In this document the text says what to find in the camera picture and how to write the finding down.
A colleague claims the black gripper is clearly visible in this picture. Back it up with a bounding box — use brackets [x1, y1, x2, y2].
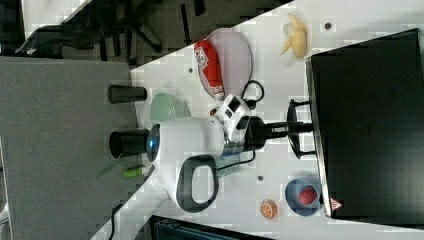
[244, 116, 288, 151]

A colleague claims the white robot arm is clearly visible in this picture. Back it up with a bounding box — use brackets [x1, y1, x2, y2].
[146, 94, 288, 213]

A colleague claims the blue bowl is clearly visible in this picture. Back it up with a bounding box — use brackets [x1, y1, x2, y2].
[285, 176, 322, 217]

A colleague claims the red toy strawberry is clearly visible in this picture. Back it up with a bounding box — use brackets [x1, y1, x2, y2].
[298, 186, 318, 205]

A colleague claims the orange slice toy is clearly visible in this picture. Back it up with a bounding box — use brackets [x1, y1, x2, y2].
[260, 200, 278, 220]

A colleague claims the grey round plate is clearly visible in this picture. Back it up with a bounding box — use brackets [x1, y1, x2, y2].
[198, 28, 252, 98]

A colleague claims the red ketchup bottle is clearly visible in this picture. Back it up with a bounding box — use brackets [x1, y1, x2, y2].
[194, 39, 225, 100]

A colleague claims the peeled toy banana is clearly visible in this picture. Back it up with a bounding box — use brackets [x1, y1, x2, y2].
[281, 13, 307, 58]

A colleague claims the green oval colander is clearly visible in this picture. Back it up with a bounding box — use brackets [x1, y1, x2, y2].
[150, 93, 190, 125]

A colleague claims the lime green toy pepper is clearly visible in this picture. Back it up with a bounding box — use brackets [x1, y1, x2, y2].
[123, 167, 148, 179]

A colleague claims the dark grey cup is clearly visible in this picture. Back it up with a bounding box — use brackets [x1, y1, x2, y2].
[107, 85, 147, 104]

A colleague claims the black office chair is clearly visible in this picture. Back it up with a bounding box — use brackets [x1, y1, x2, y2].
[15, 0, 163, 61]

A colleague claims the green cup with handle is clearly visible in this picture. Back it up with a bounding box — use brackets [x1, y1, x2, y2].
[216, 155, 240, 178]

